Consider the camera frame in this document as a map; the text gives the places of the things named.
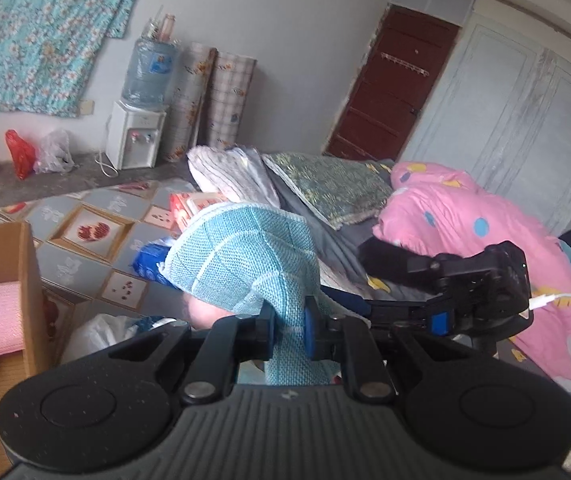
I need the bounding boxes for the blue water jug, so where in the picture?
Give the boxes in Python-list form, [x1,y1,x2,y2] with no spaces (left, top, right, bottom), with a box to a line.
[123,36,182,111]

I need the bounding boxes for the teal floral wall cloth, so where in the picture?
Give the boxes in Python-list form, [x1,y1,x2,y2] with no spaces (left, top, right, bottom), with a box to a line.
[0,0,149,118]

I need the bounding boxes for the red tissue pack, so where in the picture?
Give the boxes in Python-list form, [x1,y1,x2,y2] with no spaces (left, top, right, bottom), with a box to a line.
[168,191,229,233]

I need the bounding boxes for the rolled floral mat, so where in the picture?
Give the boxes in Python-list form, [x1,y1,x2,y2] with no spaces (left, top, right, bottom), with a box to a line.
[162,42,217,163]

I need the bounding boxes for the pale wardrobe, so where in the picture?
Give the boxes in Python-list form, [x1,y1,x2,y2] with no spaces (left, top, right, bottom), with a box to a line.
[400,10,571,241]

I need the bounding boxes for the pink sponge cloth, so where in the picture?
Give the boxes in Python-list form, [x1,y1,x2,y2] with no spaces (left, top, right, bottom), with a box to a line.
[0,281,30,361]

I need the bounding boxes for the blue wet wipe pack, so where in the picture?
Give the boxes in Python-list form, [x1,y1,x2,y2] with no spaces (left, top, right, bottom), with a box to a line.
[132,239,179,287]

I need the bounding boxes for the clear plastic bag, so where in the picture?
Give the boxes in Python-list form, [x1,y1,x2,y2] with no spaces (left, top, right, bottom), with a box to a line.
[33,128,76,175]

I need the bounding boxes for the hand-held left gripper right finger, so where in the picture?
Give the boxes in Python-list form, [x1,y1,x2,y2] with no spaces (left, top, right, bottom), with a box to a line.
[304,296,466,405]

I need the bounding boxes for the green floral pillow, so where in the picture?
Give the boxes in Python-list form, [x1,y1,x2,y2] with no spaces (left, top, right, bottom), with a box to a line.
[262,152,395,231]

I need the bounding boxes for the dark red door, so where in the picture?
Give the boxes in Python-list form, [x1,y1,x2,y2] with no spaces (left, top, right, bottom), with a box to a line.
[323,4,461,163]

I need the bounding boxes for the pink quilt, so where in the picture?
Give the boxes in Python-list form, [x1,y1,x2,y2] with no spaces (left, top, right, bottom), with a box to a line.
[373,160,571,426]

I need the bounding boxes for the white hook rack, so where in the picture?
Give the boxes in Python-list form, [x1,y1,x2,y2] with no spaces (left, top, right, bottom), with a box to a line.
[379,51,429,78]

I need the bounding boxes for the white water dispenser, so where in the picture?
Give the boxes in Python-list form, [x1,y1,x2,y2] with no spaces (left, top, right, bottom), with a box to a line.
[106,101,167,171]

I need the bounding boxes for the dispenser power cord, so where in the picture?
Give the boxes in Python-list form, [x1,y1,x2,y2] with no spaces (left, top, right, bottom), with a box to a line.
[94,150,120,179]

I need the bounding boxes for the glass jar with sticks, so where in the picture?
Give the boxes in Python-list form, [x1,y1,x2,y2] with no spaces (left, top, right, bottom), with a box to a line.
[143,5,164,43]

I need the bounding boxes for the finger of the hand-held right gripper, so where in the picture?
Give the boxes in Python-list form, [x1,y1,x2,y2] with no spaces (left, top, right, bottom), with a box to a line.
[358,237,446,295]
[321,287,449,333]

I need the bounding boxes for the white plastic bag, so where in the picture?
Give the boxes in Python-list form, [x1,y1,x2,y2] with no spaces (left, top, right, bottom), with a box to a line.
[66,312,191,361]

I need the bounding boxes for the blue checked towel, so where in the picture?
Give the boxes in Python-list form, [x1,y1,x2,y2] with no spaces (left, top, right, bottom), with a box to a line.
[164,202,339,387]

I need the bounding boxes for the cardboard box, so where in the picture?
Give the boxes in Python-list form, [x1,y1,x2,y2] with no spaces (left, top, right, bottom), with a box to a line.
[0,220,52,466]

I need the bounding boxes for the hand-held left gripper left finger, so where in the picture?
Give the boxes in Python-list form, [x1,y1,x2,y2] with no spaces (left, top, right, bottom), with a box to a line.
[110,300,277,406]

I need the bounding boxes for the white striped quilt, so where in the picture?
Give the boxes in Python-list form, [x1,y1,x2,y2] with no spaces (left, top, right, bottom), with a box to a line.
[187,145,282,209]

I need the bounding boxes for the red plastic bag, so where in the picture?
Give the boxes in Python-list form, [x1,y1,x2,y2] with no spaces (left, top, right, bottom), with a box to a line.
[4,129,37,181]

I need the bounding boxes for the rolled checked mat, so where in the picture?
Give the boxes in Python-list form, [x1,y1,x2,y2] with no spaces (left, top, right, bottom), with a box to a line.
[200,51,257,150]

